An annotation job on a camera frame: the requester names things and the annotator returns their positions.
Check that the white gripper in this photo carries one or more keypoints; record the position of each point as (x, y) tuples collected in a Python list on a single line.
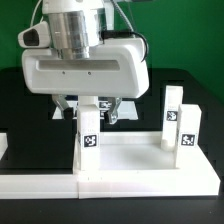
[(115, 69)]

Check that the white desk tabletop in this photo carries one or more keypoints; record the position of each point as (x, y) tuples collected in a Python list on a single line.
[(134, 152)]

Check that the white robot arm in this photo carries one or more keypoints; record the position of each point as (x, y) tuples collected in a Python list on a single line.
[(76, 51)]

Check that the white part at left edge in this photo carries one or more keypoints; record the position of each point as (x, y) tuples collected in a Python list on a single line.
[(3, 144)]

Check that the white L-shaped obstacle fixture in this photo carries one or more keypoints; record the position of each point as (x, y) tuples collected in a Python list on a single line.
[(202, 181)]

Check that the base plate with fiducial tags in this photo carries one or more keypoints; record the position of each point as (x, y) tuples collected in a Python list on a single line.
[(126, 111)]

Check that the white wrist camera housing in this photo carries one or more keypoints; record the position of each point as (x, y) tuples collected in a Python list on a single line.
[(37, 36)]

